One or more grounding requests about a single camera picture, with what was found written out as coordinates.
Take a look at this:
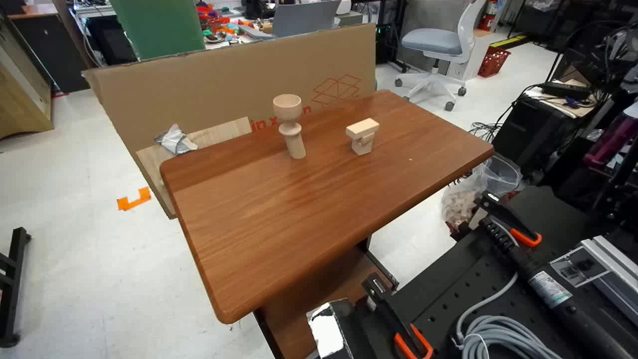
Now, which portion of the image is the red basket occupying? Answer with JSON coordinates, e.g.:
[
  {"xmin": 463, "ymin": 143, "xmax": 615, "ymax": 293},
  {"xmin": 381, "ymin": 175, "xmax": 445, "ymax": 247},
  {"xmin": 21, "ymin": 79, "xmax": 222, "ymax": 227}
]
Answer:
[{"xmin": 477, "ymin": 46, "xmax": 513, "ymax": 79}]

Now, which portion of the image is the shiny metal plate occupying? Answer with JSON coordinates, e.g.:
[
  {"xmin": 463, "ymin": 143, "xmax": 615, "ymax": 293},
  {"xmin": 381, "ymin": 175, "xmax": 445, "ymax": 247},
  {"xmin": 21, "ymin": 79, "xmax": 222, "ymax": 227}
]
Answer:
[{"xmin": 306, "ymin": 301, "xmax": 356, "ymax": 359}]

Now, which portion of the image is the round wooden cup piece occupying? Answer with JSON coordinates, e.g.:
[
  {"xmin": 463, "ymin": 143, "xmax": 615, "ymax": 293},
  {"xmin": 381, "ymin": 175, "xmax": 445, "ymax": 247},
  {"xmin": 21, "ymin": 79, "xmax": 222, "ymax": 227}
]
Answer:
[{"xmin": 272, "ymin": 91, "xmax": 306, "ymax": 123}]

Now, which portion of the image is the wooden table base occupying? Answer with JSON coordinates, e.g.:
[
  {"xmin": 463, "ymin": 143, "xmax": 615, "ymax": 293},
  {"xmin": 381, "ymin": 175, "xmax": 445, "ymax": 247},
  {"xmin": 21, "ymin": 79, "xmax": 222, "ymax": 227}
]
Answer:
[{"xmin": 254, "ymin": 241, "xmax": 401, "ymax": 359}]

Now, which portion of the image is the black metal floor stand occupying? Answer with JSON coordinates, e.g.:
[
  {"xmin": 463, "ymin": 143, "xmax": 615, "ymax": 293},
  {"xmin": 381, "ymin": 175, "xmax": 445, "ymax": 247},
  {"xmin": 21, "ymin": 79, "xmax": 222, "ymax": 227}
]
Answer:
[{"xmin": 0, "ymin": 225, "xmax": 35, "ymax": 349}]

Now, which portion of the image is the dark cabinet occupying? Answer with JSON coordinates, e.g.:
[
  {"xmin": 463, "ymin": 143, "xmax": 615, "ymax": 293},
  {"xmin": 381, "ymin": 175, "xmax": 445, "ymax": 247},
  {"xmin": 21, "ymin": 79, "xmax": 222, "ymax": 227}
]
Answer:
[{"xmin": 7, "ymin": 2, "xmax": 92, "ymax": 95}]

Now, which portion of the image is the green board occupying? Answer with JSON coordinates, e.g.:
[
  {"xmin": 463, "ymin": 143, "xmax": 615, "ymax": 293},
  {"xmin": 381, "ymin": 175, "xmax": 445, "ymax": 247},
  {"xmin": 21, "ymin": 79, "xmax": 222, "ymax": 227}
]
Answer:
[{"xmin": 108, "ymin": 0, "xmax": 208, "ymax": 62}]

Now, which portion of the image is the aluminium rail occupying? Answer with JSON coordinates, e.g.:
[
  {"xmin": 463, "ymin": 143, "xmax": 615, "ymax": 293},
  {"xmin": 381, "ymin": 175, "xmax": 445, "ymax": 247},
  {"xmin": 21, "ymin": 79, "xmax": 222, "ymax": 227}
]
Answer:
[{"xmin": 581, "ymin": 233, "xmax": 638, "ymax": 327}]

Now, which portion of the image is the grey office chair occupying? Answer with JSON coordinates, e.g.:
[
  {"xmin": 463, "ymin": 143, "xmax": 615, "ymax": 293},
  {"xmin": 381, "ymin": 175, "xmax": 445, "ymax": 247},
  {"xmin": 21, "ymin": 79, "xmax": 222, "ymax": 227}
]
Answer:
[{"xmin": 393, "ymin": 0, "xmax": 491, "ymax": 113}]

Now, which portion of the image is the black perforated mounting board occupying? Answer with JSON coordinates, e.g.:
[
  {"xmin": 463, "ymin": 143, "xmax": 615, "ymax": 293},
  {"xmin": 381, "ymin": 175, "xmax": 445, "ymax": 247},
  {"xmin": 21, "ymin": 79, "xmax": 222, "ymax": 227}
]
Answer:
[{"xmin": 346, "ymin": 183, "xmax": 638, "ymax": 359}]

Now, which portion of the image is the wooden rectangle block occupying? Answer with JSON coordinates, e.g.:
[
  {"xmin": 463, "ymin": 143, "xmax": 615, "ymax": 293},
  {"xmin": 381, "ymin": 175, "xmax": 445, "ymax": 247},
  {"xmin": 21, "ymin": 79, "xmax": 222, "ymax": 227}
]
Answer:
[{"xmin": 346, "ymin": 115, "xmax": 381, "ymax": 143}]

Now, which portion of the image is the grey coiled cable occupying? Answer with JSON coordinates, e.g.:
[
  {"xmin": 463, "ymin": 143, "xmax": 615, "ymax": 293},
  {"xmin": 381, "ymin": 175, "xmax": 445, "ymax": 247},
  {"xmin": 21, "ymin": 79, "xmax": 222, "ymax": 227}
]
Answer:
[{"xmin": 453, "ymin": 271, "xmax": 565, "ymax": 359}]

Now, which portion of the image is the black orange clamp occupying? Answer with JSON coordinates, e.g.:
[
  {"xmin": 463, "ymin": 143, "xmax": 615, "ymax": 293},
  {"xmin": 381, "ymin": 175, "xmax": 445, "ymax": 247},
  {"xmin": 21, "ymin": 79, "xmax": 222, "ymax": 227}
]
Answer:
[
  {"xmin": 473, "ymin": 191, "xmax": 545, "ymax": 251},
  {"xmin": 362, "ymin": 273, "xmax": 437, "ymax": 359}
]

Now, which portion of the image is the black tube with label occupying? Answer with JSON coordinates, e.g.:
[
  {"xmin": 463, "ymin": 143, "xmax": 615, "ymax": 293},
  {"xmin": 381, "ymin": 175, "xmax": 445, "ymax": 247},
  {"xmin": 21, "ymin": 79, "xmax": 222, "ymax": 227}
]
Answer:
[{"xmin": 481, "ymin": 217, "xmax": 637, "ymax": 359}]

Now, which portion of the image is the light wooden cabinet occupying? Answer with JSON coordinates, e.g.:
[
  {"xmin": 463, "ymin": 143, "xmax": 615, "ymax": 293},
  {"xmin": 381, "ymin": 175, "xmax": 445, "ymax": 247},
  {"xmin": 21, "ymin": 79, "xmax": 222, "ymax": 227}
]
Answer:
[{"xmin": 0, "ymin": 18, "xmax": 57, "ymax": 139}]

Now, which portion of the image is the crumpled grey paper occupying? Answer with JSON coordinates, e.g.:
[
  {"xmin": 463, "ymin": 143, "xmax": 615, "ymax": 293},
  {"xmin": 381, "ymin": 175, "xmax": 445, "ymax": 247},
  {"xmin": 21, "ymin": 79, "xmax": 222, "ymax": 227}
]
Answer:
[{"xmin": 154, "ymin": 121, "xmax": 200, "ymax": 157}]

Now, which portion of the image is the clear plastic bag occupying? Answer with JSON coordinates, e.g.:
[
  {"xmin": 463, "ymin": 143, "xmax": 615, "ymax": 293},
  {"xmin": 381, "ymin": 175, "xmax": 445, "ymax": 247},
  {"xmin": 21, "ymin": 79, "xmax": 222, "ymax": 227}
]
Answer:
[{"xmin": 441, "ymin": 151, "xmax": 525, "ymax": 229}]

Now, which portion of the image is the purple object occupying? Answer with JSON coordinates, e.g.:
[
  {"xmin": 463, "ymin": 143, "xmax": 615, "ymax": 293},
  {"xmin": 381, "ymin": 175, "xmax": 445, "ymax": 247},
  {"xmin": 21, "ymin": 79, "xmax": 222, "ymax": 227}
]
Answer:
[{"xmin": 583, "ymin": 113, "xmax": 638, "ymax": 169}]

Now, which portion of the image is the large cardboard panel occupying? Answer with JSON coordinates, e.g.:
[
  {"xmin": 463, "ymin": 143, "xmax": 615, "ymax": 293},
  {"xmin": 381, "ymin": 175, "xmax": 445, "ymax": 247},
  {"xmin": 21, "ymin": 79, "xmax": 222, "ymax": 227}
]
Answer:
[{"xmin": 82, "ymin": 22, "xmax": 380, "ymax": 155}]

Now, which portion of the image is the black equipment cart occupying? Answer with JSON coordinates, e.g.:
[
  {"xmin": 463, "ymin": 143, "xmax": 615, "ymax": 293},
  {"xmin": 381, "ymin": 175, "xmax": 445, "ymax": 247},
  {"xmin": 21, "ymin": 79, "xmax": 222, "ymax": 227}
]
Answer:
[{"xmin": 493, "ymin": 79, "xmax": 605, "ymax": 185}]

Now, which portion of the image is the red fire extinguisher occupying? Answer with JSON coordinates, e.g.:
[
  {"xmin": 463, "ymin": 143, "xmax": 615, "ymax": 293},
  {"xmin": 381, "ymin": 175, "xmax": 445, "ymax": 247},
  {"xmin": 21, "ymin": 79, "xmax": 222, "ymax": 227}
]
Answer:
[{"xmin": 477, "ymin": 0, "xmax": 501, "ymax": 32}]

